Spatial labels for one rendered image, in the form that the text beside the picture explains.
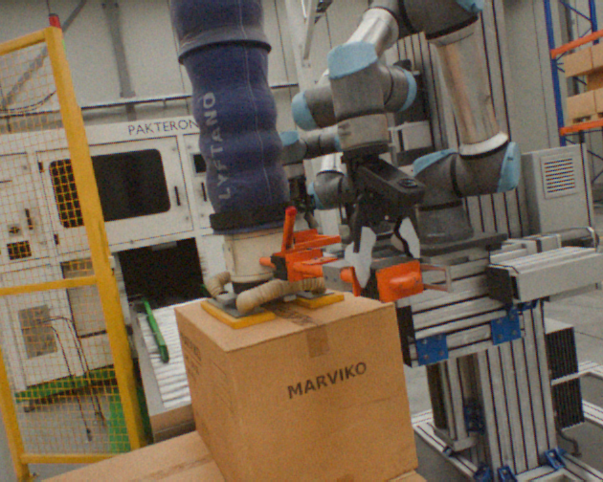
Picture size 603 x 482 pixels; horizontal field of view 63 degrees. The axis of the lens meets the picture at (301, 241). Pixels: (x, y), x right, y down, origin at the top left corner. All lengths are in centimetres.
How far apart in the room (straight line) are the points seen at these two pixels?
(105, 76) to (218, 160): 969
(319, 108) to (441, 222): 54
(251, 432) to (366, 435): 27
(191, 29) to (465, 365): 126
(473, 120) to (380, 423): 72
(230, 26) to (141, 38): 981
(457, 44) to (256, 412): 88
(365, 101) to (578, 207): 113
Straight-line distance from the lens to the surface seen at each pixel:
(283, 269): 106
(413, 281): 73
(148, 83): 1082
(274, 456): 111
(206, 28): 128
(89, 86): 1087
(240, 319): 115
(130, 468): 161
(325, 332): 108
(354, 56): 77
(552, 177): 170
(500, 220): 164
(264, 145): 123
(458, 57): 120
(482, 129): 125
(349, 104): 76
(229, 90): 124
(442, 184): 131
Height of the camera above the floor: 122
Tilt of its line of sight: 5 degrees down
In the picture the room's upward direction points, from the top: 10 degrees counter-clockwise
